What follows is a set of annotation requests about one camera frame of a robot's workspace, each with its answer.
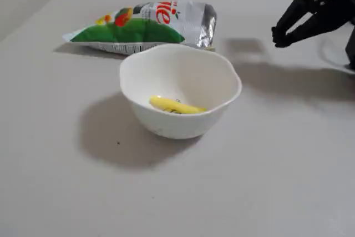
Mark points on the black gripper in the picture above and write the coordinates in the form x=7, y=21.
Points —
x=319, y=1

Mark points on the yellow veggie straw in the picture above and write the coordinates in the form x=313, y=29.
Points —
x=174, y=106

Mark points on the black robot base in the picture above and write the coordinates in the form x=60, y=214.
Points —
x=351, y=48

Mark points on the white ceramic bowl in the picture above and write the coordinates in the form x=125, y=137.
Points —
x=180, y=76

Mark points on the veggie straw packet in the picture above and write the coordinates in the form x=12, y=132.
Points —
x=133, y=29

